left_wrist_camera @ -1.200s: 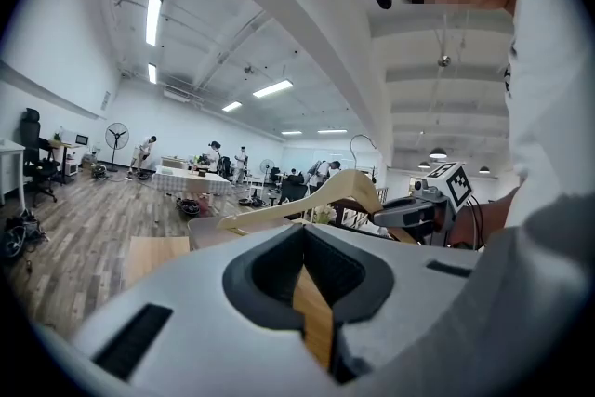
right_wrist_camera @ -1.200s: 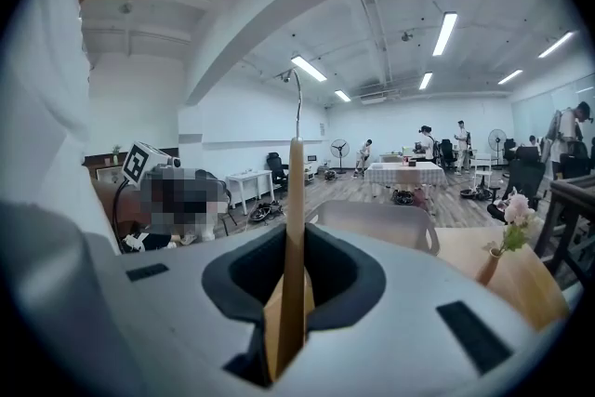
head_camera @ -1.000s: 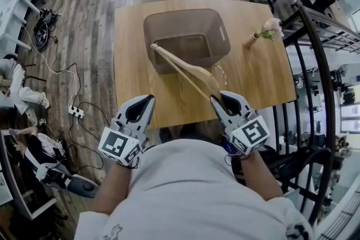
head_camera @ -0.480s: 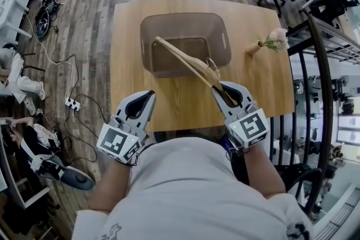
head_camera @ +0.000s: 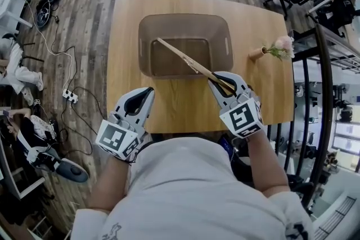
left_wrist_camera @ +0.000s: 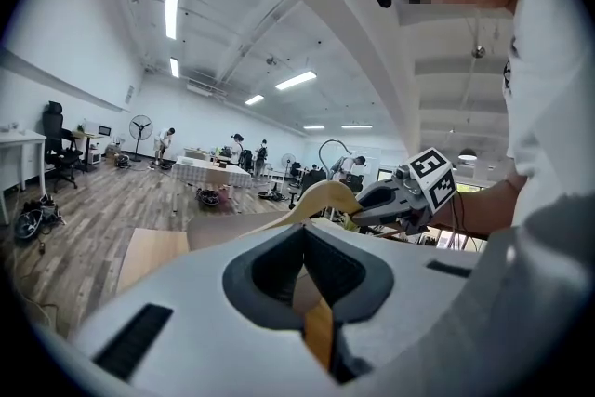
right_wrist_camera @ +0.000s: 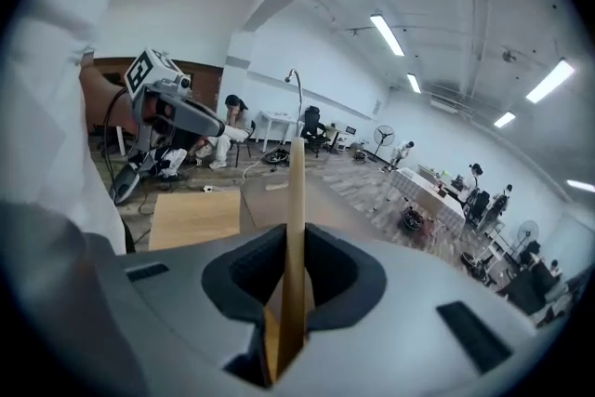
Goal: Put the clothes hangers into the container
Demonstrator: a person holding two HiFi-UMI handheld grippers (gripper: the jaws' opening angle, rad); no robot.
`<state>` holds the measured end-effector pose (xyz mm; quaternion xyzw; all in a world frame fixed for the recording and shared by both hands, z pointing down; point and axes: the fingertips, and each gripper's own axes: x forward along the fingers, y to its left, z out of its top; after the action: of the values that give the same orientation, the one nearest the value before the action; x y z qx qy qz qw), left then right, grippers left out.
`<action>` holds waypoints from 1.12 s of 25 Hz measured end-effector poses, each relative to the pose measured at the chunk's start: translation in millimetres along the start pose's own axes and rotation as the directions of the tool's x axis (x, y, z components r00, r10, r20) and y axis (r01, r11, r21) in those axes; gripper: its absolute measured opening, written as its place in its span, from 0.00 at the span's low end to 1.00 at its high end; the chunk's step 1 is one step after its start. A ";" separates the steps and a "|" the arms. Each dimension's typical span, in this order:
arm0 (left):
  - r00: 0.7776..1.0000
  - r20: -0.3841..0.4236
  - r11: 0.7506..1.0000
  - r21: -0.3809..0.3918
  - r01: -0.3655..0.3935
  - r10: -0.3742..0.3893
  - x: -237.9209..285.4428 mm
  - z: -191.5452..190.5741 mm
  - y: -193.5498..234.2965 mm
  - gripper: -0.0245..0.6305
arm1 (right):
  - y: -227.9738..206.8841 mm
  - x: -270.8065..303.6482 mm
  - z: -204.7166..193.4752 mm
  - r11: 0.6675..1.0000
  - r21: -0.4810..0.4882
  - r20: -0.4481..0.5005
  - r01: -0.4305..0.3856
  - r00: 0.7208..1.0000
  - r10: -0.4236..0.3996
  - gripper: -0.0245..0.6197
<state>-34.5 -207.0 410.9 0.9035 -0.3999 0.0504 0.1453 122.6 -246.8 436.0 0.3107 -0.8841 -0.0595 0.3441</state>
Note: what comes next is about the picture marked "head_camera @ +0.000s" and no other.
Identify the white power cable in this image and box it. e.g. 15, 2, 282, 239
25, 1, 73, 91

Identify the black metal railing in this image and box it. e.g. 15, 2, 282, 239
277, 23, 335, 209

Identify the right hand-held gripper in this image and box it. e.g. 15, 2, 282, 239
208, 71, 266, 139

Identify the grey oval floor pedal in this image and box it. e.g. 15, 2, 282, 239
55, 158, 90, 184

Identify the black floor cable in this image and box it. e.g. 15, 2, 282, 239
49, 46, 106, 157

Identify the wooden clothes hanger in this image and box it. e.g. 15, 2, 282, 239
156, 37, 236, 93

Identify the black wheeled floor device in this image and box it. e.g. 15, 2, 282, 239
35, 0, 66, 29

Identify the small wooden vase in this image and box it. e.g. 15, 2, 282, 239
248, 47, 268, 61

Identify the translucent brown plastic container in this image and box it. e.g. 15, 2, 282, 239
137, 13, 235, 80

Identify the person's left forearm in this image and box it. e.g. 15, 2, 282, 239
88, 153, 136, 213

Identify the person's right forearm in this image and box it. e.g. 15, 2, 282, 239
246, 128, 291, 198

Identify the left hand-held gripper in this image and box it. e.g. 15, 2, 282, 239
95, 87, 156, 162

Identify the pink flower bunch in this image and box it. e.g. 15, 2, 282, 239
264, 35, 296, 61

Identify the blue screen device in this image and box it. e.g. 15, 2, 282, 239
218, 134, 235, 161

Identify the white power strip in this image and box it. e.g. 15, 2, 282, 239
62, 88, 80, 104

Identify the person's white shirt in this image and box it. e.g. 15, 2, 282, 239
70, 137, 314, 240

